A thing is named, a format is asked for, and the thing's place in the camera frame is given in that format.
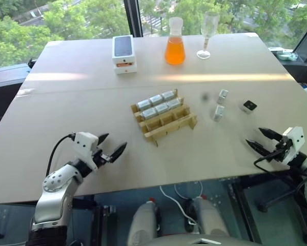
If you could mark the glass flask with orange liquid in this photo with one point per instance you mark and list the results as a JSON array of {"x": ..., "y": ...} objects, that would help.
[{"x": 175, "y": 52}]

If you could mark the clear champagne glass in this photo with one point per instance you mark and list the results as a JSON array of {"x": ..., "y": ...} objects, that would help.
[{"x": 209, "y": 25}]

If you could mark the white drawer with copper part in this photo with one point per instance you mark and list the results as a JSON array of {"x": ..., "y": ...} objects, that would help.
[{"x": 126, "y": 68}]

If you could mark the wooden slotted tray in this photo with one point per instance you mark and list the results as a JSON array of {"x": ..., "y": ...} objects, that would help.
[{"x": 168, "y": 125}]

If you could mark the clear tape strip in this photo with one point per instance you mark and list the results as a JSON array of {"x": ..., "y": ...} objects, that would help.
[{"x": 25, "y": 91}]

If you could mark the dark window frame post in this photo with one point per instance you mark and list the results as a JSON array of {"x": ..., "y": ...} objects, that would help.
[{"x": 133, "y": 18}]

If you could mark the grey robot right leg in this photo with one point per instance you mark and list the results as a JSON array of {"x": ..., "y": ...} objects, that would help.
[{"x": 209, "y": 217}]

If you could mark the small black white cube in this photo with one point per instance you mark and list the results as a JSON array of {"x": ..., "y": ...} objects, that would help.
[{"x": 248, "y": 105}]

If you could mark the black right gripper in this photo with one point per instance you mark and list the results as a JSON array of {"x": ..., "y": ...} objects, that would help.
[{"x": 281, "y": 150}]

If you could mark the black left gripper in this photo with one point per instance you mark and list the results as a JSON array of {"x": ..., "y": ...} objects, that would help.
[{"x": 100, "y": 156}]

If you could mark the grey robot left leg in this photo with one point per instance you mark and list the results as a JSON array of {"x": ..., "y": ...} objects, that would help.
[{"x": 143, "y": 223}]

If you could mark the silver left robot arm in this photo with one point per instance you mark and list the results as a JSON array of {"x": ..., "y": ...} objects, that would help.
[{"x": 54, "y": 184}]

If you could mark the white phone box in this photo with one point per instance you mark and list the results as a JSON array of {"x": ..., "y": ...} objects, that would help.
[{"x": 123, "y": 48}]

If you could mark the teal and white packets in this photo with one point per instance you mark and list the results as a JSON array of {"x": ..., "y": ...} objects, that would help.
[{"x": 284, "y": 54}]

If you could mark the grey robot leg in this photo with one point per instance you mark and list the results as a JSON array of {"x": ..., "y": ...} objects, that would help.
[
  {"x": 143, "y": 223},
  {"x": 209, "y": 217}
]

